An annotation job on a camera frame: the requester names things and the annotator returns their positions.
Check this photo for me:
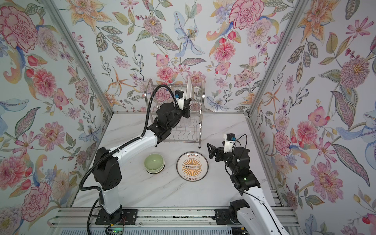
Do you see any pale green bowl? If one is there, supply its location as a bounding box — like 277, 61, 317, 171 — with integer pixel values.
144, 153, 165, 169

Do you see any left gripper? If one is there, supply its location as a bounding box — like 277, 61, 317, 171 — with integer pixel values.
164, 97, 191, 131

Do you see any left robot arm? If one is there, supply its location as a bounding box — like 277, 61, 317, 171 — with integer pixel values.
93, 98, 191, 217

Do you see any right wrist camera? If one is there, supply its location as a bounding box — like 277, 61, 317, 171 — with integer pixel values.
223, 133, 237, 153

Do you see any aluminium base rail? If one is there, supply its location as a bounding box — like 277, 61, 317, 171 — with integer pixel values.
48, 206, 300, 228

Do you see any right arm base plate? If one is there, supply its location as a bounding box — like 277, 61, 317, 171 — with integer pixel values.
214, 208, 257, 226

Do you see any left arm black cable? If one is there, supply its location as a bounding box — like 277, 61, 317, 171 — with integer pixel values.
78, 84, 178, 235

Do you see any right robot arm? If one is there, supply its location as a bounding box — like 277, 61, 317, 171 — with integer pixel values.
207, 142, 288, 235

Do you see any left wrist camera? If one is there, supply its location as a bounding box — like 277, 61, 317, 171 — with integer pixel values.
174, 90, 186, 110

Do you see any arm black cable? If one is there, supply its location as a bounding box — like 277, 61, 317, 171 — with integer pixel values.
224, 133, 283, 235
78, 84, 178, 235

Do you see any brown rimmed plate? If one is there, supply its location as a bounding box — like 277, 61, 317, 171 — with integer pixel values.
185, 78, 193, 100

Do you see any patterned plate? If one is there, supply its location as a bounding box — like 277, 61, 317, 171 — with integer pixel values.
176, 151, 209, 182

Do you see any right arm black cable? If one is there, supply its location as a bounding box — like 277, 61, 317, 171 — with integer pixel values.
224, 133, 283, 235

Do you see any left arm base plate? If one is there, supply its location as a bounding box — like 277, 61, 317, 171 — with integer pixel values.
95, 208, 138, 225

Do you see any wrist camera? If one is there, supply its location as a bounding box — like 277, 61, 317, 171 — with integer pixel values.
223, 133, 237, 153
174, 90, 186, 110

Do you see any chrome two-tier dish rack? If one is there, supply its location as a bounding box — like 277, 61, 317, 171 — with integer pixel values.
140, 79, 205, 148

